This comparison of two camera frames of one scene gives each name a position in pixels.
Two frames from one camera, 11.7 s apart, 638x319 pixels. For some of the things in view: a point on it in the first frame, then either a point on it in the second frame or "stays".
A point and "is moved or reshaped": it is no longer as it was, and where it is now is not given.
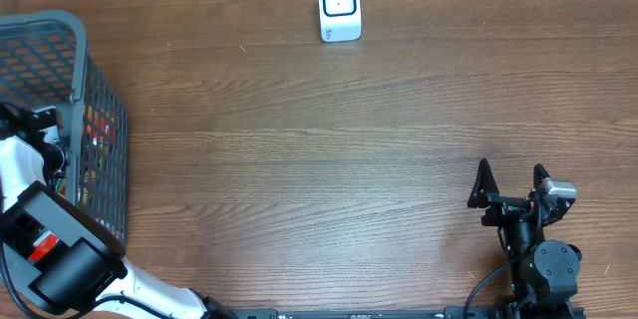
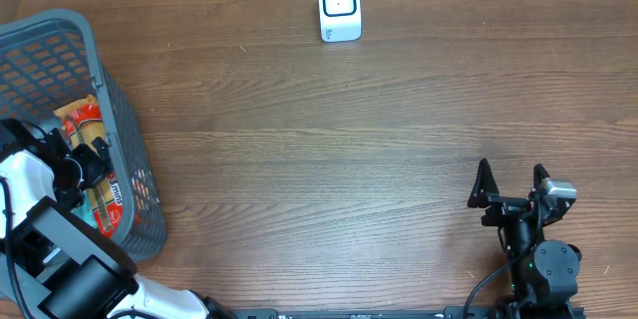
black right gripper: [502, 205] stays
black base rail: [411, 313] stays
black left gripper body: [26, 123] -> [93, 160]
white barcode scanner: [340, 10] stays
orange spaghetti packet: [98, 130] is moved or reshaped
